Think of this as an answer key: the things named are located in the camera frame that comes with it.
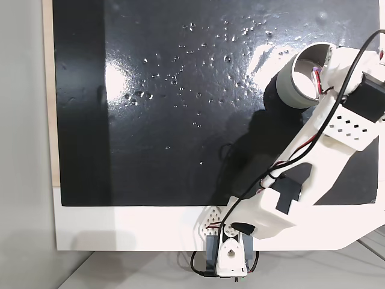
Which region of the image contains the grey steel-lined mug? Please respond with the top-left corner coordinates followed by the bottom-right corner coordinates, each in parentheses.
top-left (276, 42), bottom-right (335, 110)

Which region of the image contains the black table mat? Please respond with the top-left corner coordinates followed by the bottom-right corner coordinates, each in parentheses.
top-left (52, 0), bottom-right (379, 208)

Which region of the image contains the beige wooden board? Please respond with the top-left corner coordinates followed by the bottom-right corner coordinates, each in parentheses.
top-left (42, 0), bottom-right (62, 188)

